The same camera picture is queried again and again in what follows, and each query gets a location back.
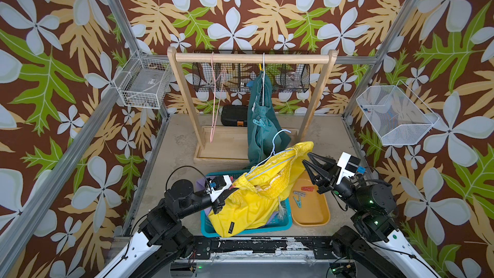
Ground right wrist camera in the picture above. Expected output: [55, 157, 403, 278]
[337, 152, 365, 185]

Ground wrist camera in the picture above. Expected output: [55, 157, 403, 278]
[337, 152, 365, 185]
[207, 175, 232, 202]

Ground teal plastic basket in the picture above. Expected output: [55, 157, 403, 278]
[201, 169, 293, 238]

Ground yellow shorts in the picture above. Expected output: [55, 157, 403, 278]
[208, 141, 314, 238]

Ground pink wire hanger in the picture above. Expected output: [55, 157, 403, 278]
[210, 53, 226, 144]

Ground wooden clothes rack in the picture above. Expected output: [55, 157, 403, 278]
[167, 47, 338, 164]

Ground blue clothespin on green shorts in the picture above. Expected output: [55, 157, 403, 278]
[252, 118, 268, 128]

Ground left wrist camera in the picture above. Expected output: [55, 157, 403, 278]
[207, 175, 232, 202]

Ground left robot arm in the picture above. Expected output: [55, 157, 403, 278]
[97, 175, 237, 277]

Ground purple shorts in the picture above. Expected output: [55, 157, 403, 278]
[196, 176, 218, 202]

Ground black mounting rail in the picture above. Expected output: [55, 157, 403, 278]
[178, 234, 367, 260]

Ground green shorts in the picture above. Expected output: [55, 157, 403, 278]
[248, 73, 291, 167]

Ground white wire basket right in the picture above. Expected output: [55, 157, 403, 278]
[356, 81, 439, 147]

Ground white clothespin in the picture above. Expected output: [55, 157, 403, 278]
[293, 190, 306, 198]

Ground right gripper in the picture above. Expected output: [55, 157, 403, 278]
[306, 156, 365, 215]

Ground white wire basket left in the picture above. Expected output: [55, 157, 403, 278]
[114, 52, 172, 109]

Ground black tool case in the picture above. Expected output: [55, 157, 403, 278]
[221, 105, 248, 127]

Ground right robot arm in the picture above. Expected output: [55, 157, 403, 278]
[302, 153, 438, 277]

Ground white wire hanger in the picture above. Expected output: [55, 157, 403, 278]
[261, 53, 266, 106]

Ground black mesh basket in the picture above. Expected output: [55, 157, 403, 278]
[189, 63, 310, 93]

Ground white wire basket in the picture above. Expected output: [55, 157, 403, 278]
[356, 81, 439, 147]
[114, 52, 172, 109]

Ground yellow plastic tray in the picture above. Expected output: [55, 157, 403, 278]
[289, 172, 331, 227]

